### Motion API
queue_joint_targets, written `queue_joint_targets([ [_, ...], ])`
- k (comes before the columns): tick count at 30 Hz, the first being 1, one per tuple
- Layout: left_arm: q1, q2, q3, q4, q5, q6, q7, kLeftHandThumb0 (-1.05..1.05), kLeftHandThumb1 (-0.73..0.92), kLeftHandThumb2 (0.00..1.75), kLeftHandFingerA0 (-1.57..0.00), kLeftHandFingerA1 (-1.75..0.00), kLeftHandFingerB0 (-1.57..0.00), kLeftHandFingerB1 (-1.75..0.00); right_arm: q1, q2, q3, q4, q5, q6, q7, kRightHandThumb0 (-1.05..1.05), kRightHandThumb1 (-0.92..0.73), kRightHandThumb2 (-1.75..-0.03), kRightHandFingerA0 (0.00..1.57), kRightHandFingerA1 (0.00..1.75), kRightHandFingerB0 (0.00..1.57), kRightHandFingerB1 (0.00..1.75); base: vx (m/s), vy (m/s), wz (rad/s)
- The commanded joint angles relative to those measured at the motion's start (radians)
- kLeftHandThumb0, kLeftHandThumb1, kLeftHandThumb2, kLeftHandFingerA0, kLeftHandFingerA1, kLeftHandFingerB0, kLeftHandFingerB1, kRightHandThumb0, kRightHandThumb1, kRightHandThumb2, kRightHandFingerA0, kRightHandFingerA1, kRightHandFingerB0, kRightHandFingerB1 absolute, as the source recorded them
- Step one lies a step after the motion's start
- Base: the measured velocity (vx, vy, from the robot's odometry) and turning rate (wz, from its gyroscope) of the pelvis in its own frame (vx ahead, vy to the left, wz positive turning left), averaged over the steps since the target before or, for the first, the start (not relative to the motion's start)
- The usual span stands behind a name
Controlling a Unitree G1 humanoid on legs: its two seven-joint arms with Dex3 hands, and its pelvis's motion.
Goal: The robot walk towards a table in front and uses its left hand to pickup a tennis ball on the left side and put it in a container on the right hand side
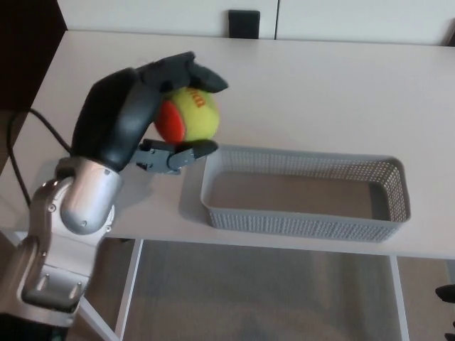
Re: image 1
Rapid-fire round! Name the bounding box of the dark wooden cabinet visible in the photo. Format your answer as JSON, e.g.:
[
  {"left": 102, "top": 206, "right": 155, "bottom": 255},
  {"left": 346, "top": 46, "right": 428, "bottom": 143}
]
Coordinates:
[{"left": 0, "top": 0, "right": 68, "bottom": 113}]

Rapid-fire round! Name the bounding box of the black cable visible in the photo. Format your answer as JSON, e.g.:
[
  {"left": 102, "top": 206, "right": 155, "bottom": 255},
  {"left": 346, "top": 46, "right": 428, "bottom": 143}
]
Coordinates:
[{"left": 6, "top": 108, "right": 74, "bottom": 205}]

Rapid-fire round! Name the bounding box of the white metal table frame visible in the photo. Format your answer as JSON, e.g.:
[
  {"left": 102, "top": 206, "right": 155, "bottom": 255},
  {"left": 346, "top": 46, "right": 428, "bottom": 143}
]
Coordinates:
[{"left": 0, "top": 229, "right": 412, "bottom": 341}]

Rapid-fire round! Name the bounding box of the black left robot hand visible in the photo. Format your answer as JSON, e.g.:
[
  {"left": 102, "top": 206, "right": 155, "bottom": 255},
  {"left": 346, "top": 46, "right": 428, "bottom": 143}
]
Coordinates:
[{"left": 70, "top": 51, "right": 230, "bottom": 178}]

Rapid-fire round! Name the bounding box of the yellow and red tennis ball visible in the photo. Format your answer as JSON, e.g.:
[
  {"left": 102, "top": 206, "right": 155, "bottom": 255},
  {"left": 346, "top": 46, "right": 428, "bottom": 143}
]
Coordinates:
[{"left": 154, "top": 86, "right": 222, "bottom": 144}]

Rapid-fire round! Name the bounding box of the black square wall socket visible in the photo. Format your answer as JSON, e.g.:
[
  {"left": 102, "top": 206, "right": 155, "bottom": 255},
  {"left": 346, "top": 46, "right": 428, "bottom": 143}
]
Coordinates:
[{"left": 227, "top": 9, "right": 261, "bottom": 39}]

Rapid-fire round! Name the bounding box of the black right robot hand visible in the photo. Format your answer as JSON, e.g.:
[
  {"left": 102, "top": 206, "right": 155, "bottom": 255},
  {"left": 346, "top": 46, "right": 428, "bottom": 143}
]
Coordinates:
[{"left": 434, "top": 283, "right": 455, "bottom": 306}]

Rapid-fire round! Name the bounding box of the grey perforated plastic basket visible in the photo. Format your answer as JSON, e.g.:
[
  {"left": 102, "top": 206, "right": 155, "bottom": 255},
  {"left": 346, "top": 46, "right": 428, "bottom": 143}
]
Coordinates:
[{"left": 200, "top": 144, "right": 412, "bottom": 243}]

